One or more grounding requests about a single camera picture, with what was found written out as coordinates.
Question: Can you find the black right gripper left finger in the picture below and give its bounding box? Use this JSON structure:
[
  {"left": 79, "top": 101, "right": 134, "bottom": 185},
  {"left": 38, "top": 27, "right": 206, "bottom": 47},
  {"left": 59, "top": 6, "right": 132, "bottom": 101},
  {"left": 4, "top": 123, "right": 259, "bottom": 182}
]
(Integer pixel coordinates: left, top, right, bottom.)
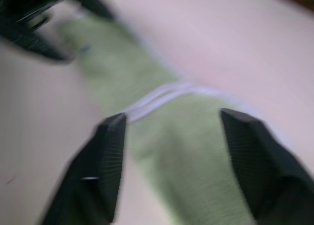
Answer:
[{"left": 39, "top": 112, "right": 127, "bottom": 225}]

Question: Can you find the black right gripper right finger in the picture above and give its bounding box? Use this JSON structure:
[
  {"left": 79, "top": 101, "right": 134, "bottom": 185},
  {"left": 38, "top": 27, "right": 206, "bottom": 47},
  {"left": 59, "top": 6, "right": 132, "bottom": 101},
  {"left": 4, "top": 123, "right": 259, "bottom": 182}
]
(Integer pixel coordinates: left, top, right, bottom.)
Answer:
[{"left": 220, "top": 108, "right": 314, "bottom": 225}]

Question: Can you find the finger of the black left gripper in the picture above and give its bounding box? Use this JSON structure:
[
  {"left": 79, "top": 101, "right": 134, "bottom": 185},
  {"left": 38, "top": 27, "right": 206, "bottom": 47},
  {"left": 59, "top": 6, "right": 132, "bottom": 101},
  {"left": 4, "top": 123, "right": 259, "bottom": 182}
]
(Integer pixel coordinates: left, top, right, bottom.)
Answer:
[
  {"left": 0, "top": 28, "right": 73, "bottom": 62},
  {"left": 70, "top": 0, "right": 116, "bottom": 21}
]

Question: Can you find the green towel with white stripes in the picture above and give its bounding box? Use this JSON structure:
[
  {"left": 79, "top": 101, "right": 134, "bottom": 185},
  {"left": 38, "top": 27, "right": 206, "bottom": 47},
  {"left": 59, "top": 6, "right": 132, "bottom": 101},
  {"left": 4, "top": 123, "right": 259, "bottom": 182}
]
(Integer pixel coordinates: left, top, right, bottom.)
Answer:
[{"left": 58, "top": 13, "right": 294, "bottom": 225}]

